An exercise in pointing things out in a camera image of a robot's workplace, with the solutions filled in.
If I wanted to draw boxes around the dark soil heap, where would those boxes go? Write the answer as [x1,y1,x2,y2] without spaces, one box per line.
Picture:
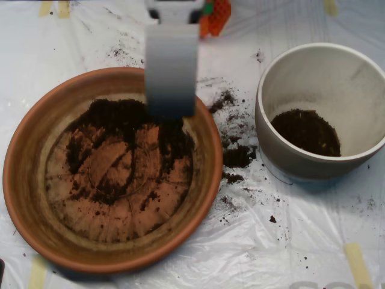
[65,98,196,211]

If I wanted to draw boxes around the orange green robot base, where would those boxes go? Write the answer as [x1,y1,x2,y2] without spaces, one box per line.
[198,0,232,39]

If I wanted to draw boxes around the spilled soil patch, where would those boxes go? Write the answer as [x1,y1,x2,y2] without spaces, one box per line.
[195,76,259,184]

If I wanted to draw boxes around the white ceramic pot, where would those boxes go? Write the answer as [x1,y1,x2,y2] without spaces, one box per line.
[255,42,385,182]

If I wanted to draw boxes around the terracotta plant saucer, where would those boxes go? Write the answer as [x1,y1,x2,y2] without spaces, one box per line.
[2,66,224,275]

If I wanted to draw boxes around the beige masking tape strip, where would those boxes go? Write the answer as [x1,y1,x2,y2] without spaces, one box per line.
[58,1,72,19]
[38,1,52,17]
[344,243,375,289]
[27,255,48,289]
[323,0,338,17]

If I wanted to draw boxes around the clear plastic sheet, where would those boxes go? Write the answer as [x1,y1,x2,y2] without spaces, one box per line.
[0,0,385,289]

